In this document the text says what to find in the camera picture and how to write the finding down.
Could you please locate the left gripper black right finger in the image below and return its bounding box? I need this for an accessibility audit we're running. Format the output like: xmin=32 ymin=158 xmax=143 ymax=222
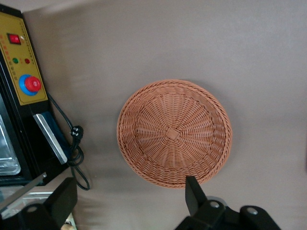
xmin=175 ymin=176 xmax=281 ymax=230

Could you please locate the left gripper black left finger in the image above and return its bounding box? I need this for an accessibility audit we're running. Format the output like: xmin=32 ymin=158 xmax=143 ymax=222
xmin=14 ymin=177 xmax=79 ymax=230

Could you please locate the round brown wicker basket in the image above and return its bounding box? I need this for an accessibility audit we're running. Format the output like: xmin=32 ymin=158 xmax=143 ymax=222
xmin=117 ymin=79 xmax=233 ymax=189

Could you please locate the foil tray in machine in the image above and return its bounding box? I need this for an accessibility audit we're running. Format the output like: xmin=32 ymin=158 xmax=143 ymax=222
xmin=0 ymin=112 xmax=22 ymax=177

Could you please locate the black sealing machine yellow panel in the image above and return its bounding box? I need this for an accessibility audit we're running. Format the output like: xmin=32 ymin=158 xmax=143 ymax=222
xmin=0 ymin=9 xmax=72 ymax=213

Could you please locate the black power cable with plug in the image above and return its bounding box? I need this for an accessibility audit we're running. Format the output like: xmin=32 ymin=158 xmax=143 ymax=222
xmin=47 ymin=92 xmax=91 ymax=191

